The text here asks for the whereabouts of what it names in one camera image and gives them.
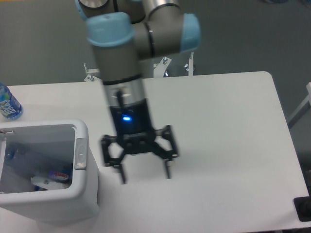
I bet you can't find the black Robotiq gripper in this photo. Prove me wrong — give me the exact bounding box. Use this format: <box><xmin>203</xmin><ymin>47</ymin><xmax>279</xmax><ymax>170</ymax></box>
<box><xmin>100</xmin><ymin>97</ymin><xmax>182</xmax><ymax>185</ymax></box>

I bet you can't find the white paper bag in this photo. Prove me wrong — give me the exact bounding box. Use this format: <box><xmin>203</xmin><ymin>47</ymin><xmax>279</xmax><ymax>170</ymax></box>
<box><xmin>31</xmin><ymin>175</ymin><xmax>72</xmax><ymax>190</ymax></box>

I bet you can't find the clear plastic bottle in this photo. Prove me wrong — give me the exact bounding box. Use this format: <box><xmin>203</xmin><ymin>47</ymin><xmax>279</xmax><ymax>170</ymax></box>
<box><xmin>4</xmin><ymin>143</ymin><xmax>73</xmax><ymax>175</ymax></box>

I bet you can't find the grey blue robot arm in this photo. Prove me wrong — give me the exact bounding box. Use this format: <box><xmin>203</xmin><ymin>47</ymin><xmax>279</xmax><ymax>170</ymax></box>
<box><xmin>75</xmin><ymin>0</ymin><xmax>202</xmax><ymax>183</ymax></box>

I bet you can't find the white trash can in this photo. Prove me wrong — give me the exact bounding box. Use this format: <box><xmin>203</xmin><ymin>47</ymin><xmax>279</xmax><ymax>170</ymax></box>
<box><xmin>0</xmin><ymin>119</ymin><xmax>99</xmax><ymax>222</ymax></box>

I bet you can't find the yellow blue snack wrapper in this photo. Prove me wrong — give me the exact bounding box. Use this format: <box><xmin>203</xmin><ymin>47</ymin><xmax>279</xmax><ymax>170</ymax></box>
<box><xmin>48</xmin><ymin>170</ymin><xmax>69</xmax><ymax>183</ymax></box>

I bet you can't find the blue labelled water bottle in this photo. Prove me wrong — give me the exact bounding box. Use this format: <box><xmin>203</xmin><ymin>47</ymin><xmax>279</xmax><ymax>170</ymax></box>
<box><xmin>0</xmin><ymin>83</ymin><xmax>23</xmax><ymax>120</ymax></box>

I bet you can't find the black clamp at table corner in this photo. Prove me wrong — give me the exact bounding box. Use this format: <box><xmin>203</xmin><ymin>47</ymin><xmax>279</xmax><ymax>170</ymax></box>
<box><xmin>294</xmin><ymin>196</ymin><xmax>311</xmax><ymax>222</ymax></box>

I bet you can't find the white middle frame bracket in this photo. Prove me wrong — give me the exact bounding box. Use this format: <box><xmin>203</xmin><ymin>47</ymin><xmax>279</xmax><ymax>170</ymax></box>
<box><xmin>153</xmin><ymin>57</ymin><xmax>172</xmax><ymax>78</ymax></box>

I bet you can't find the white frame bracket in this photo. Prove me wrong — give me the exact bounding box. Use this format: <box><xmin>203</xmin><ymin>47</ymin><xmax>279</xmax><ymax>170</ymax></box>
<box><xmin>84</xmin><ymin>63</ymin><xmax>101</xmax><ymax>82</ymax></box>
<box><xmin>153</xmin><ymin>57</ymin><xmax>172</xmax><ymax>78</ymax></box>

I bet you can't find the white left frame bracket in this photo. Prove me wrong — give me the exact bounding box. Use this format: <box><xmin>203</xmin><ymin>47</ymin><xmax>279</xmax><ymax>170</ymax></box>
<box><xmin>84</xmin><ymin>63</ymin><xmax>101</xmax><ymax>82</ymax></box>

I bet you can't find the white right clamp bracket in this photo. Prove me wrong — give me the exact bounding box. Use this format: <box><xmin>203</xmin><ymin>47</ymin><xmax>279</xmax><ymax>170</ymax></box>
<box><xmin>184</xmin><ymin>51</ymin><xmax>195</xmax><ymax>76</ymax></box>

